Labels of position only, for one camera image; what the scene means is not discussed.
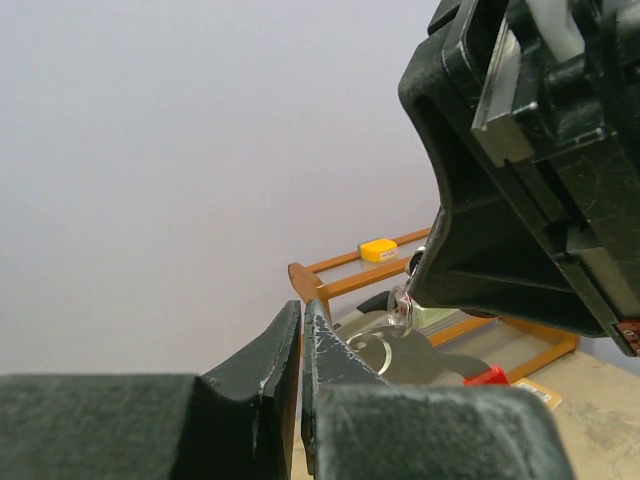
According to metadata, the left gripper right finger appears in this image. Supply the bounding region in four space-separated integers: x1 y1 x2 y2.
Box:
301 300 575 479

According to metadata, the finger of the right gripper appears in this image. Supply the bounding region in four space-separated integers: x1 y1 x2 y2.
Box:
398 29 616 338

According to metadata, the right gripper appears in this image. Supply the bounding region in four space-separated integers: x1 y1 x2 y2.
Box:
428 1 639 357

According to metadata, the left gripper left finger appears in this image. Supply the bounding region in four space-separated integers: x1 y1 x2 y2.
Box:
1 301 301 479

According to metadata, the red grey key holder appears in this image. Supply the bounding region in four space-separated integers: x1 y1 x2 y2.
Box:
344 284 510 389

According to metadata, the silver key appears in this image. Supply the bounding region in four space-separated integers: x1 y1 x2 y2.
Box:
391 246 426 332

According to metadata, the wooden shelf rack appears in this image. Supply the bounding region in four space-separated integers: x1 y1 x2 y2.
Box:
287 227 581 384

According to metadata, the yellow block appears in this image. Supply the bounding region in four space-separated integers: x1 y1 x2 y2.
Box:
358 238 399 263

